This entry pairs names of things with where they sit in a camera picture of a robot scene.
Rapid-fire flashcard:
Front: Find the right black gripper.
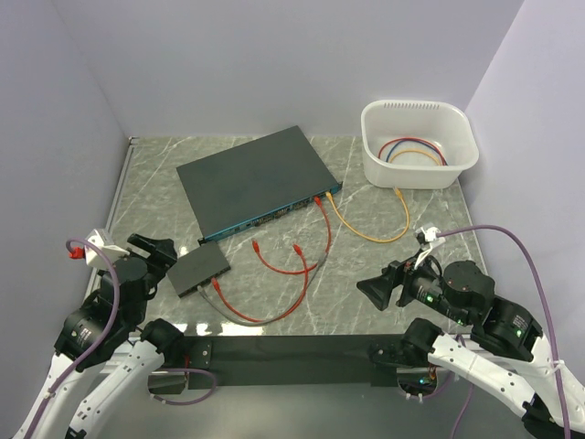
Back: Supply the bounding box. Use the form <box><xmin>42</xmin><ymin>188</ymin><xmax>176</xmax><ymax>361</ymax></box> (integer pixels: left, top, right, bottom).
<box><xmin>354</xmin><ymin>245</ymin><xmax>470</xmax><ymax>323</ymax></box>

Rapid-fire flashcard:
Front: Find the small black network switch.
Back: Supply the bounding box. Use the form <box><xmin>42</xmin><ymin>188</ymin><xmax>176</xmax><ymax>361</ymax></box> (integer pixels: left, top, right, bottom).
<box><xmin>167</xmin><ymin>241</ymin><xmax>230</xmax><ymax>298</ymax></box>

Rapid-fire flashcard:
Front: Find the grey ethernet cable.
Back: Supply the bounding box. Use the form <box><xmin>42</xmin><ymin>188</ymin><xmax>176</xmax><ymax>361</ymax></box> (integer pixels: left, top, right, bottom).
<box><xmin>198</xmin><ymin>255</ymin><xmax>328</xmax><ymax>327</ymax></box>

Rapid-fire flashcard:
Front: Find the large blue rack switch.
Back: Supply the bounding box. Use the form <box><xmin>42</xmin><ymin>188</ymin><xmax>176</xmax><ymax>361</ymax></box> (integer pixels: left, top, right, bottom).
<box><xmin>176</xmin><ymin>126</ymin><xmax>343</xmax><ymax>244</ymax></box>

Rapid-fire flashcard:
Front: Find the red ethernet cable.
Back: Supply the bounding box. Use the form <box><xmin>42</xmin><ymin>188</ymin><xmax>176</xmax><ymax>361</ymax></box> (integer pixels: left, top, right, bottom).
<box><xmin>210</xmin><ymin>196</ymin><xmax>333</xmax><ymax>323</ymax></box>
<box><xmin>250</xmin><ymin>240</ymin><xmax>314</xmax><ymax>276</ymax></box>

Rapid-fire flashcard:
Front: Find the orange ethernet cable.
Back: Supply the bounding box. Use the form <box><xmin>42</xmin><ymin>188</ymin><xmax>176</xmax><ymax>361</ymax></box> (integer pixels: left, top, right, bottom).
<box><xmin>324</xmin><ymin>187</ymin><xmax>410</xmax><ymax>243</ymax></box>

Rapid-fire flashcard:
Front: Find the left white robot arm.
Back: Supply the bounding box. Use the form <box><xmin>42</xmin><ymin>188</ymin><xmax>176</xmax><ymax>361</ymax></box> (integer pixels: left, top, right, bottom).
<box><xmin>15</xmin><ymin>230</ymin><xmax>184</xmax><ymax>438</ymax></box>

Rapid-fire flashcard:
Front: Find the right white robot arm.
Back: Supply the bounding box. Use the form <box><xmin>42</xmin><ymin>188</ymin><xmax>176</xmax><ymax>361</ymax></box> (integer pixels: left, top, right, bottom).
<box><xmin>356</xmin><ymin>257</ymin><xmax>584</xmax><ymax>438</ymax></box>

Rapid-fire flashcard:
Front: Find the black base bar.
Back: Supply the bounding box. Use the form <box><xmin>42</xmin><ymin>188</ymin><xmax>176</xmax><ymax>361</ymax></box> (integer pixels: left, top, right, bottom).
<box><xmin>186</xmin><ymin>335</ymin><xmax>429</xmax><ymax>387</ymax></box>

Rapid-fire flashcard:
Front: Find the white plastic tub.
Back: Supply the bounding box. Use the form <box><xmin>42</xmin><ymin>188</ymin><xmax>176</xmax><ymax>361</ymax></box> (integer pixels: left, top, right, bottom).
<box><xmin>361</xmin><ymin>100</ymin><xmax>479</xmax><ymax>189</ymax></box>

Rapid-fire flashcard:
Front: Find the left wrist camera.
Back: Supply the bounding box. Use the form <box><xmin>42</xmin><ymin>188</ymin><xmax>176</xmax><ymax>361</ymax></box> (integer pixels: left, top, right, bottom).
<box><xmin>66</xmin><ymin>229</ymin><xmax>130</xmax><ymax>271</ymax></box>

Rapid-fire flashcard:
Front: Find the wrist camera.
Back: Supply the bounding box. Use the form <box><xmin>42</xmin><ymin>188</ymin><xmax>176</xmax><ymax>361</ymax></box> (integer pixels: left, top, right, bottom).
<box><xmin>415</xmin><ymin>225</ymin><xmax>446</xmax><ymax>268</ymax></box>
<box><xmin>66</xmin><ymin>229</ymin><xmax>130</xmax><ymax>271</ymax></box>

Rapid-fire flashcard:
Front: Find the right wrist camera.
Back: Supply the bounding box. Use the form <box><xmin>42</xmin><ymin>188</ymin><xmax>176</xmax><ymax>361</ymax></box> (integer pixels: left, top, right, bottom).
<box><xmin>415</xmin><ymin>225</ymin><xmax>446</xmax><ymax>268</ymax></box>

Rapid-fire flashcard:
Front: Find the aluminium frame rail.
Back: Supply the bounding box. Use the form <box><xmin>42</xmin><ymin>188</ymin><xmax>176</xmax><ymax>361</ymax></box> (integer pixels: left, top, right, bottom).
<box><xmin>53</xmin><ymin>135</ymin><xmax>138</xmax><ymax>374</ymax></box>

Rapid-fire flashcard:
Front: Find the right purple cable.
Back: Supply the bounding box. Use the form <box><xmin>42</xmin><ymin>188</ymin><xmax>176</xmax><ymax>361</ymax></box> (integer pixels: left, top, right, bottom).
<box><xmin>436</xmin><ymin>223</ymin><xmax>572</xmax><ymax>439</ymax></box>

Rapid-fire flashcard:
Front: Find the yellow cable in tub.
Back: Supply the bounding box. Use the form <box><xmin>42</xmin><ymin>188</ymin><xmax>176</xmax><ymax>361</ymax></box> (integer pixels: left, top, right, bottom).
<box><xmin>391</xmin><ymin>148</ymin><xmax>447</xmax><ymax>166</ymax></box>

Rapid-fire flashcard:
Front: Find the red cable in tub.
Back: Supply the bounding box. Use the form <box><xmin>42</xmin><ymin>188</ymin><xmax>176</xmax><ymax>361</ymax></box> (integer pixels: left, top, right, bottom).
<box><xmin>377</xmin><ymin>137</ymin><xmax>450</xmax><ymax>166</ymax></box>

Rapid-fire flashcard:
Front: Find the blue cable in tub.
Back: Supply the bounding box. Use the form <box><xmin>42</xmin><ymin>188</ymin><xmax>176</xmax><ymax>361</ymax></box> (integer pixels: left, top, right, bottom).
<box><xmin>386</xmin><ymin>140</ymin><xmax>449</xmax><ymax>166</ymax></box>

